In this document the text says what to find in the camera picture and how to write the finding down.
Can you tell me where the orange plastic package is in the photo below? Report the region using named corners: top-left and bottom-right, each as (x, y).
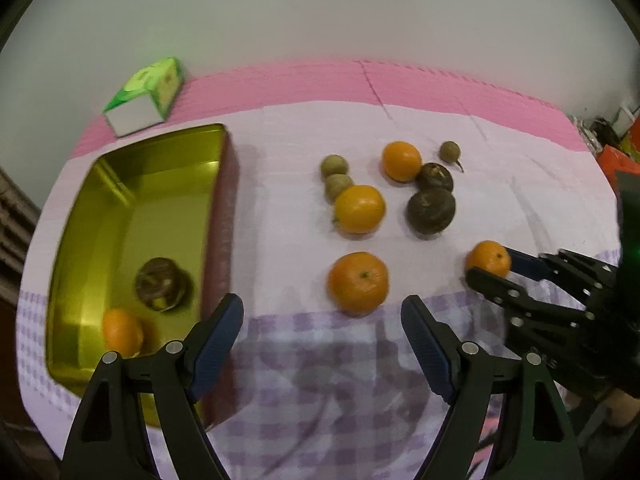
top-left (597, 115), bottom-right (640, 181)

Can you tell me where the golden tin with red side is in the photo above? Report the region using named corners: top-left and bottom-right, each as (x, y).
top-left (45, 123), bottom-right (241, 428)

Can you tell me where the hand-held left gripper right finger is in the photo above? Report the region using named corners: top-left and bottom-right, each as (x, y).
top-left (400, 294), bottom-right (586, 480)

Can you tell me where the dark brown round fruit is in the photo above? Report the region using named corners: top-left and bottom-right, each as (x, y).
top-left (416, 162), bottom-right (455, 193)
top-left (134, 257), bottom-right (193, 313)
top-left (406, 188), bottom-right (457, 236)

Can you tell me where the small green-brown round fruit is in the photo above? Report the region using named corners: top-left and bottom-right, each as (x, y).
top-left (439, 141), bottom-right (465, 173)
top-left (325, 174), bottom-right (355, 203)
top-left (320, 154), bottom-right (349, 179)

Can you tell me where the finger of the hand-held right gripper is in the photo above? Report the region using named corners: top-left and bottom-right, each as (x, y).
top-left (465, 267), bottom-right (601, 361)
top-left (501, 246), bottom-right (621, 306)

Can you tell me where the green tissue box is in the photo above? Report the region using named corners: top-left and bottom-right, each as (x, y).
top-left (102, 56), bottom-right (186, 138)

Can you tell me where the person's right hand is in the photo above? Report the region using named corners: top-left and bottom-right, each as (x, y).
top-left (606, 389), bottom-right (640, 427)

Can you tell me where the small orange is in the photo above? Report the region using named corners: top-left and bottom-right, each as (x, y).
top-left (466, 240), bottom-right (512, 279)

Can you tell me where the pink and purple checked cloth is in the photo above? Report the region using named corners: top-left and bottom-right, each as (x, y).
top-left (15, 58), bottom-right (626, 480)

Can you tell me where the brown wooden furniture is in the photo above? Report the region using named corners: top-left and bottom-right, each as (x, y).
top-left (0, 167), bottom-right (43, 311)

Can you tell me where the black object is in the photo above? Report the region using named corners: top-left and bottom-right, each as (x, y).
top-left (590, 117), bottom-right (621, 147)

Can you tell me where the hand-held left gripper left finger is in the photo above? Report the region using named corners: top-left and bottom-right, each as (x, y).
top-left (59, 292), bottom-right (246, 480)

